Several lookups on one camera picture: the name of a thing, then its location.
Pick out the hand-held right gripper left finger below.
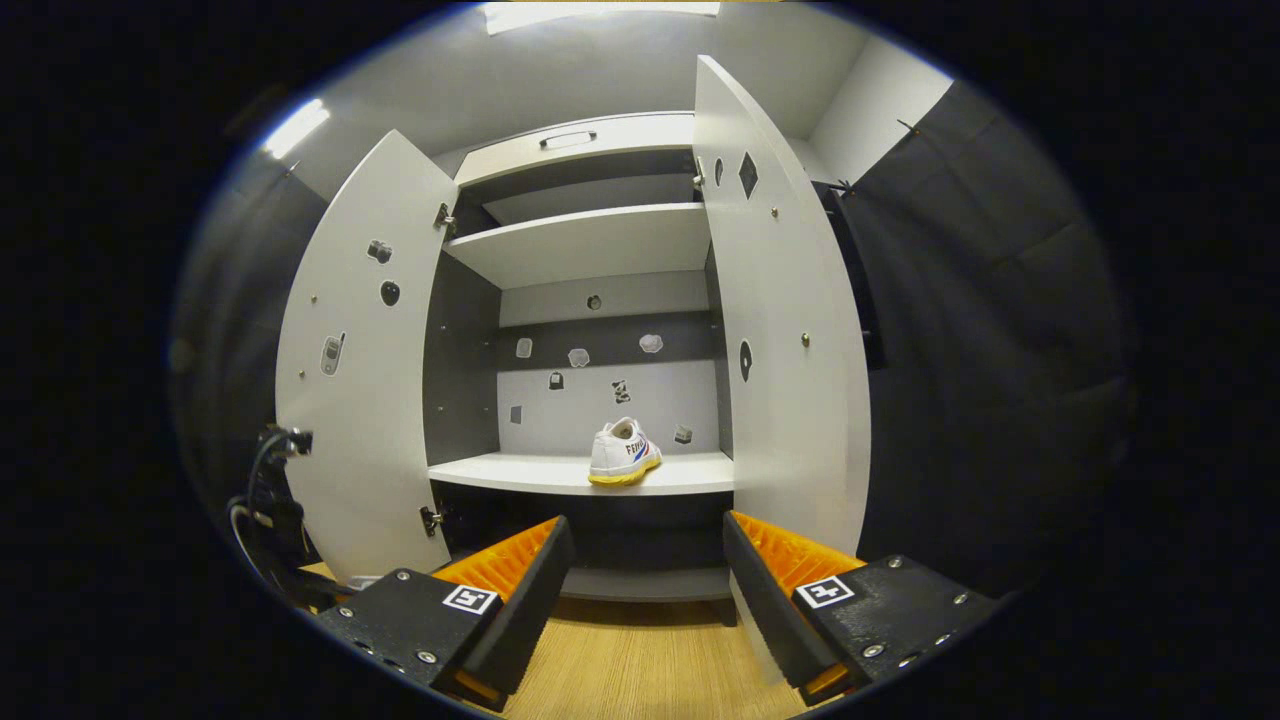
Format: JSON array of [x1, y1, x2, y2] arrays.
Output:
[[315, 515, 577, 713]]

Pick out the white cabinet drawer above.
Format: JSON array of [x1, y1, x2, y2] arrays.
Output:
[[455, 112, 698, 188]]

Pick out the ceiling light panel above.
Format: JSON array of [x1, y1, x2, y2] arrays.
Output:
[[483, 0, 721, 36]]

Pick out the white cabinet door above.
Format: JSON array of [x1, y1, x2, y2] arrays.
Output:
[[275, 128, 461, 586], [692, 55, 873, 686]]

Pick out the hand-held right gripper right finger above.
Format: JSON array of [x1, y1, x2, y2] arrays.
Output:
[[722, 510, 1006, 706]]

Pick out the ceiling light strip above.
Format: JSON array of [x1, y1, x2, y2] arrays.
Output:
[[260, 97, 331, 161]]

